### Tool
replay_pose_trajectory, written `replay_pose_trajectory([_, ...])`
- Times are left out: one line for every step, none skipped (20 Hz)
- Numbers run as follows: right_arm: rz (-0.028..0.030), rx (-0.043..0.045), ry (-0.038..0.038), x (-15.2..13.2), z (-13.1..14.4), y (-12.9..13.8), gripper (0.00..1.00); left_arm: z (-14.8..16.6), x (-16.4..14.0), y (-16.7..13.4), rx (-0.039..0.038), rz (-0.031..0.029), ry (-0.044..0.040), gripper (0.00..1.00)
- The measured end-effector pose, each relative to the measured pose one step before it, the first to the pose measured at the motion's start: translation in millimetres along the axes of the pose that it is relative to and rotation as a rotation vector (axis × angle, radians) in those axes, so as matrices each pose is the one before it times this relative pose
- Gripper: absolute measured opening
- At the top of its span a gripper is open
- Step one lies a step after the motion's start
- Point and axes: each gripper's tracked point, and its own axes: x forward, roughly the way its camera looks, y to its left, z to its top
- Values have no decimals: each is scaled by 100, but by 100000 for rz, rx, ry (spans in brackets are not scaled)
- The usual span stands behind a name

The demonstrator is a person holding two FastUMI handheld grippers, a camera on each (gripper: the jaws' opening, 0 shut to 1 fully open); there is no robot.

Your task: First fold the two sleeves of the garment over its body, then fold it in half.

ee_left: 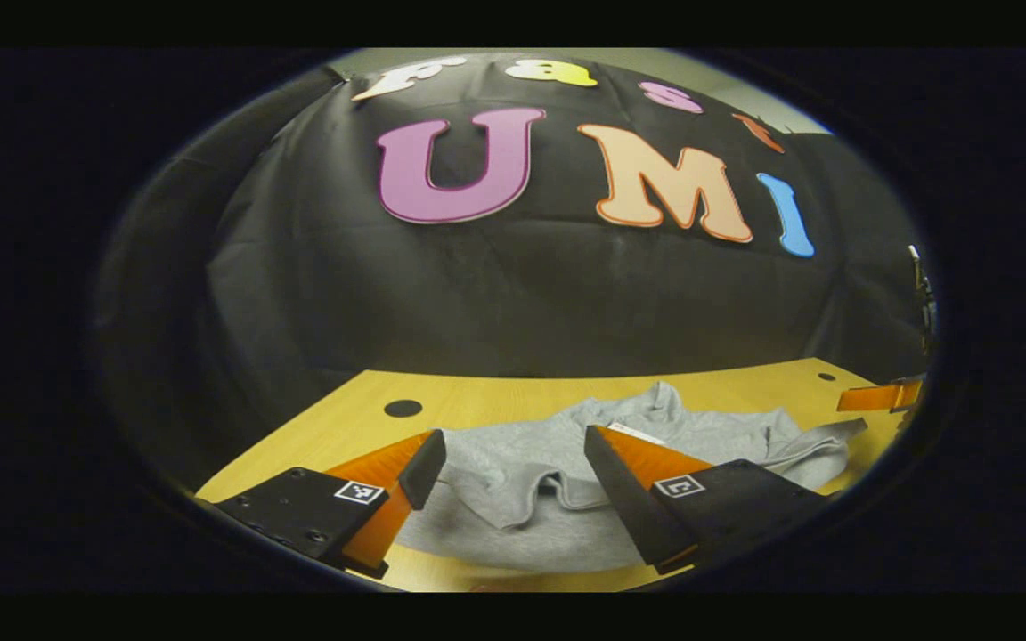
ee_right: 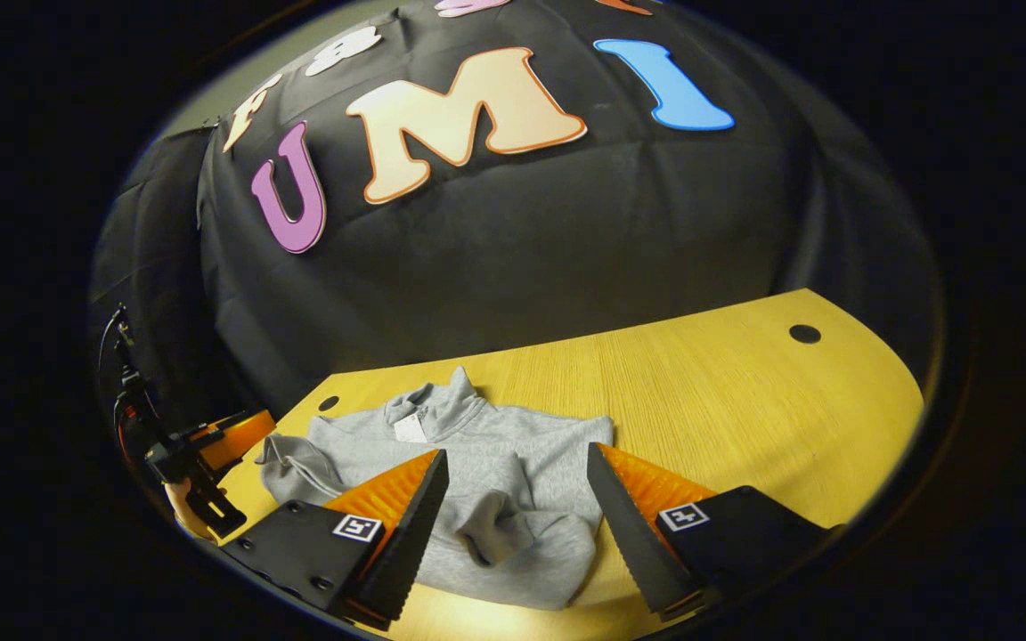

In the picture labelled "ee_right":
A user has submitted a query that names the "black backdrop cloth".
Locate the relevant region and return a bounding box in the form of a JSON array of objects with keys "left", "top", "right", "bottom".
[{"left": 90, "top": 0, "right": 941, "bottom": 419}]

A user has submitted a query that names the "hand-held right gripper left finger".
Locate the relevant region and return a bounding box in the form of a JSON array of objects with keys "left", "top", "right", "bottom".
[{"left": 221, "top": 449, "right": 450, "bottom": 631}]

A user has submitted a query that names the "grey sweatshirt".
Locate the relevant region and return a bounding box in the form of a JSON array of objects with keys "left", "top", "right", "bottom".
[{"left": 255, "top": 365, "right": 615, "bottom": 612}]

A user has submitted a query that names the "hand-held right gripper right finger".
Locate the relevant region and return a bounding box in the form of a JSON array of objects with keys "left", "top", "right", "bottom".
[{"left": 586, "top": 442, "right": 835, "bottom": 622}]

